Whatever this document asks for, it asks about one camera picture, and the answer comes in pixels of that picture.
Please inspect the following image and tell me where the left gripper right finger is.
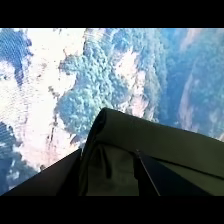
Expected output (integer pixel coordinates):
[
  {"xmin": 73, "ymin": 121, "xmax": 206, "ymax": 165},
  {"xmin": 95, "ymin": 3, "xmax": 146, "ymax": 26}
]
[{"xmin": 134, "ymin": 149, "xmax": 212, "ymax": 197}]

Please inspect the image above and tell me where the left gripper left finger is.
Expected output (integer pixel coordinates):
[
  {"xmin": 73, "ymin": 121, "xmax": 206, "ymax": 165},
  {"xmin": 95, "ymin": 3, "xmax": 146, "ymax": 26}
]
[{"xmin": 2, "ymin": 148, "xmax": 83, "ymax": 197}]

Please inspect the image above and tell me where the dark grey garment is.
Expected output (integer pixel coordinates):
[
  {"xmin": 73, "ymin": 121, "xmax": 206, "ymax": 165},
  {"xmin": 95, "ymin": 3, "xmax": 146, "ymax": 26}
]
[{"xmin": 78, "ymin": 107, "xmax": 224, "ymax": 197}]

